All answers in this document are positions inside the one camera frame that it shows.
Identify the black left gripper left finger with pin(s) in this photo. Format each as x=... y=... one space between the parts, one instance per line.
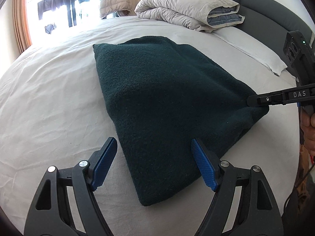
x=64 y=202

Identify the black framed window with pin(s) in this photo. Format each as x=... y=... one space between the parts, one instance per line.
x=47 y=17

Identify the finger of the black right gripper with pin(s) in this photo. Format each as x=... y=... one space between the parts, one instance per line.
x=265 y=99

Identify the beige puffer jacket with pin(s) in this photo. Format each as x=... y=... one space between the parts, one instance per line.
x=121 y=7

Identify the dark grey upholstered headboard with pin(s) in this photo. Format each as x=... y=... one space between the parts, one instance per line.
x=269 y=22

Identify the white bed sheet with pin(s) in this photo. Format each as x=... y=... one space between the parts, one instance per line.
x=53 y=113

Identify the beige left curtain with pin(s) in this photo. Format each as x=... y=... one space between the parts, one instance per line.
x=20 y=23

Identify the folded beige grey duvet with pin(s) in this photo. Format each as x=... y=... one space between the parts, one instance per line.
x=198 y=15

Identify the black camera box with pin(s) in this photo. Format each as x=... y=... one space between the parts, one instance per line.
x=300 y=57

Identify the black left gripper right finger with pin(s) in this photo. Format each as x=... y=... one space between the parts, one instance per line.
x=243 y=202

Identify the person's right hand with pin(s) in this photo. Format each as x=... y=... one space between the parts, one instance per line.
x=308 y=127

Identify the white pillow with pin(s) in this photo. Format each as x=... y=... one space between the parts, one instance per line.
x=252 y=47

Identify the dark green knit sweater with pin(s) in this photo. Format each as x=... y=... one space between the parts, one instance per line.
x=161 y=95

